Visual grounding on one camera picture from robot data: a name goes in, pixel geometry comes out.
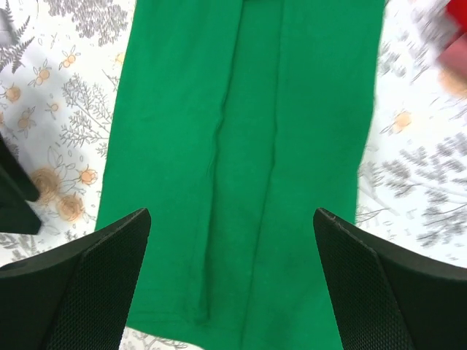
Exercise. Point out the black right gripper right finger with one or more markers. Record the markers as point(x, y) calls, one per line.
point(385, 296)

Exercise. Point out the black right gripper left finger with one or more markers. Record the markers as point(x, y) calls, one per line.
point(78, 295)

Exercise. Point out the green t shirt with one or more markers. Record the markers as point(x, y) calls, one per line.
point(234, 122)

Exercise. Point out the floral patterned table mat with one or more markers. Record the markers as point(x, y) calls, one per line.
point(59, 87)

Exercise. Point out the folded red t shirt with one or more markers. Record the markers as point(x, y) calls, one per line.
point(457, 12)

